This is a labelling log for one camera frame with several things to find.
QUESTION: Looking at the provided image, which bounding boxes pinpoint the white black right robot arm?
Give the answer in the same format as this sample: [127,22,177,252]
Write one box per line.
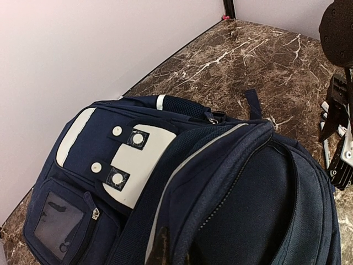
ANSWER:
[319,1,352,190]

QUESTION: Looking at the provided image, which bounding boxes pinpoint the navy blue student backpack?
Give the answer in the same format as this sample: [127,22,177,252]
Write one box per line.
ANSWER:
[23,91,341,264]

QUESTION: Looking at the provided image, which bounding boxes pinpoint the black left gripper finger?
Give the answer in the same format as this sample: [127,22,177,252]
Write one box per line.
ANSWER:
[145,227,171,265]

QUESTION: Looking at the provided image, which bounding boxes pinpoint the black right corner post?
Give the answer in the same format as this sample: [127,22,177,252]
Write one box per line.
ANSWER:
[222,0,236,20]

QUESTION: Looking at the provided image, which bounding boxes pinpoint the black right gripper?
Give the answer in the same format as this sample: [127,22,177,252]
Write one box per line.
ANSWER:
[319,74,352,190]

